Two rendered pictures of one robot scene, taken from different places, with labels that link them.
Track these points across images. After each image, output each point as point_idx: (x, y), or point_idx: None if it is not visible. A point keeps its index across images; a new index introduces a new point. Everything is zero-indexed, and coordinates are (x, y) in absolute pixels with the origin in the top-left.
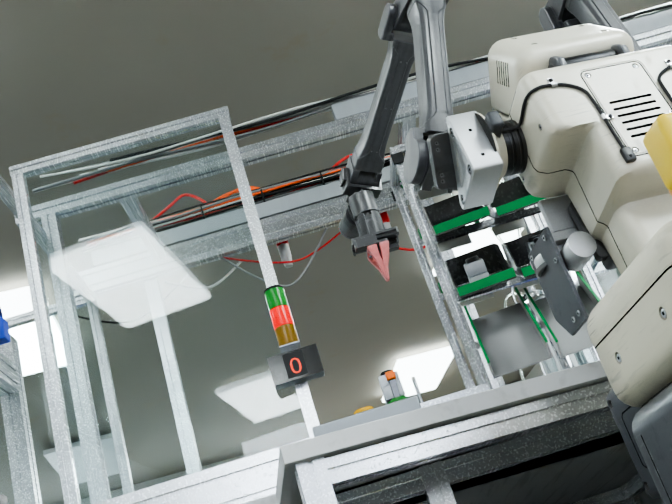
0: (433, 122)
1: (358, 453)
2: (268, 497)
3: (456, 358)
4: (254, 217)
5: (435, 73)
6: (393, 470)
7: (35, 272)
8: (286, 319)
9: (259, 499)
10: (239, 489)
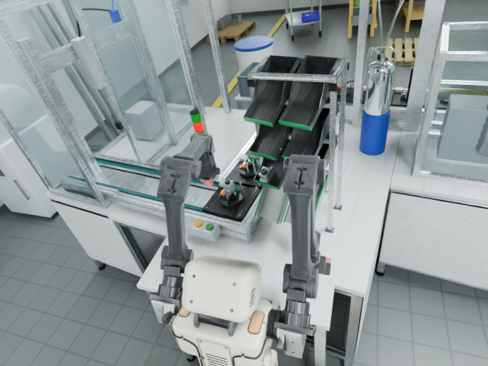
0: (170, 256)
1: None
2: (165, 234)
3: None
4: (186, 67)
5: (172, 238)
6: None
7: (97, 60)
8: (197, 130)
9: (163, 233)
10: (163, 216)
